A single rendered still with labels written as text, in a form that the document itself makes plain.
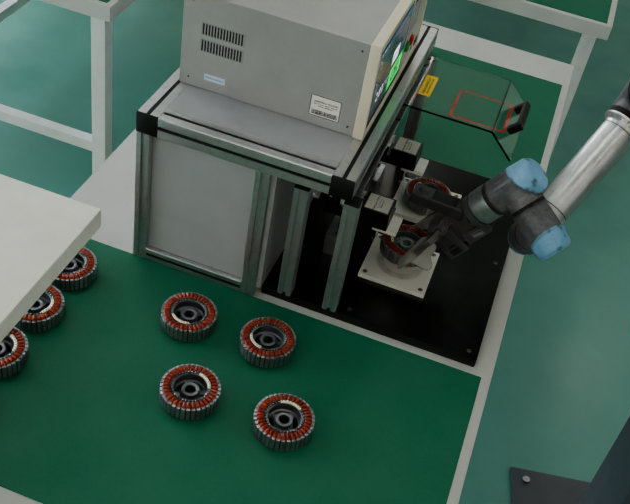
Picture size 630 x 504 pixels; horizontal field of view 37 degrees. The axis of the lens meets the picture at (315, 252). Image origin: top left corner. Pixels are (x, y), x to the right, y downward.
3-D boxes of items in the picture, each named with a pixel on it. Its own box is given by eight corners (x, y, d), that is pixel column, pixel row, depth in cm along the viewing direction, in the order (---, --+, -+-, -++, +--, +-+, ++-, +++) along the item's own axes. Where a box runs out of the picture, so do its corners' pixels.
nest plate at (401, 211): (460, 198, 230) (462, 194, 229) (447, 234, 219) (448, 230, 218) (402, 180, 232) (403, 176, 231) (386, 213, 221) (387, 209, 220)
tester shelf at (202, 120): (434, 45, 224) (439, 28, 221) (350, 202, 173) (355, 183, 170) (263, -6, 230) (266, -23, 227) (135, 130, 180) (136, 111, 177)
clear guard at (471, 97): (527, 109, 221) (534, 87, 217) (510, 161, 203) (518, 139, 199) (396, 68, 226) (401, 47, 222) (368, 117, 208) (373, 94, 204)
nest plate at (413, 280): (438, 257, 212) (439, 253, 211) (423, 298, 201) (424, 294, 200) (376, 236, 214) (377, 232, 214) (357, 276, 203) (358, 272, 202)
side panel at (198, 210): (257, 288, 199) (275, 167, 178) (252, 296, 197) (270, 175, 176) (139, 246, 203) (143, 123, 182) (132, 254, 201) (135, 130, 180)
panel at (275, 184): (352, 132, 245) (374, 29, 225) (260, 288, 196) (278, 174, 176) (348, 130, 245) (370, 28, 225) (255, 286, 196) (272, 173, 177)
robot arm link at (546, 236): (564, 246, 191) (536, 201, 192) (578, 240, 180) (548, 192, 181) (531, 266, 191) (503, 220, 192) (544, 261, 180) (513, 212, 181)
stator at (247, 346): (277, 321, 192) (279, 309, 190) (304, 359, 186) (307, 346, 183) (228, 337, 187) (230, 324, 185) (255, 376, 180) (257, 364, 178)
